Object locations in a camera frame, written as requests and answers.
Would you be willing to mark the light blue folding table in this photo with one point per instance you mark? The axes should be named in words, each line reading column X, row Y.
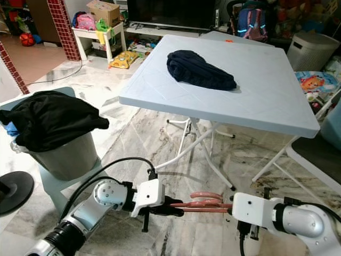
column 261, row 96

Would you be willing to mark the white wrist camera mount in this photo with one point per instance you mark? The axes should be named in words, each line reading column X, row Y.
column 253, row 209
column 149, row 196

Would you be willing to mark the yellow toy pack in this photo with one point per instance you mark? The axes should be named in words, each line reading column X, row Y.
column 124, row 60

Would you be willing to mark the light blue towel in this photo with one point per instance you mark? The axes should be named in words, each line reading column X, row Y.
column 333, row 128

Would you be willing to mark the red ball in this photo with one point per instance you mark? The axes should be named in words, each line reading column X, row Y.
column 26, row 40

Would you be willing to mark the red brick pillar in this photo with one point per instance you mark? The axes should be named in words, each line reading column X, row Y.
column 64, row 29
column 13, row 66

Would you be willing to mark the blue cloth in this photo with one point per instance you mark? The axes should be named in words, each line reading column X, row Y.
column 11, row 129

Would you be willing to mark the pale blue child's chair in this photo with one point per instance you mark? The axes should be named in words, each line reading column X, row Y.
column 56, row 192

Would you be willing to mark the white lidded laundry basket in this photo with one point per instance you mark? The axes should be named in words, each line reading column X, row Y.
column 309, row 50

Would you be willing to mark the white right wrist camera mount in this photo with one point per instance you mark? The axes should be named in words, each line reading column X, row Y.
column 253, row 209

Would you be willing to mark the colourful cartoon cushion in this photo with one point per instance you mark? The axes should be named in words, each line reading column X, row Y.
column 317, row 82

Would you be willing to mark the brown cardboard box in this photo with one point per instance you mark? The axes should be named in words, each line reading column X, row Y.
column 104, row 12

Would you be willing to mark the black pedestal fan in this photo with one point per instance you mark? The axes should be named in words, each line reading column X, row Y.
column 16, row 192

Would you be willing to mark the navy blue garment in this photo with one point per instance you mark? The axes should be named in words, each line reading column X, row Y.
column 200, row 72

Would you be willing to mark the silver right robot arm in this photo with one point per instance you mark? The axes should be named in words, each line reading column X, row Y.
column 309, row 221

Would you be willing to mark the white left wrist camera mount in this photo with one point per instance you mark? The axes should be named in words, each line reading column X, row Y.
column 149, row 196

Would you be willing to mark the dark school backpack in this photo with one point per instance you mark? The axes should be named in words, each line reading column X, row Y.
column 253, row 24

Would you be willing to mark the pink bag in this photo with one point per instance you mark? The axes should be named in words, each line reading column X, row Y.
column 85, row 22

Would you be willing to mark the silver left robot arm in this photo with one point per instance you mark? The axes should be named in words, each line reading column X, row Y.
column 109, row 193

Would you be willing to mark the grey plastic bucket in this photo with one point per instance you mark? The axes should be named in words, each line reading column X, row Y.
column 66, row 162

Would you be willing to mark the black garment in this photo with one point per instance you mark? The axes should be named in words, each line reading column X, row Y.
column 53, row 120

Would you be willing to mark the black television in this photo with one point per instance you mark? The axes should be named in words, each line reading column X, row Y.
column 170, row 13

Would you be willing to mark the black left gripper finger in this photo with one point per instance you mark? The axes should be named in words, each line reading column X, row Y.
column 168, row 213
column 173, row 202

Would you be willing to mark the pink clothes hanger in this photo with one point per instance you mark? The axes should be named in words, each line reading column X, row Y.
column 202, row 209

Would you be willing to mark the small white side table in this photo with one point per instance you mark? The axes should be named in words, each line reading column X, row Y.
column 85, row 33

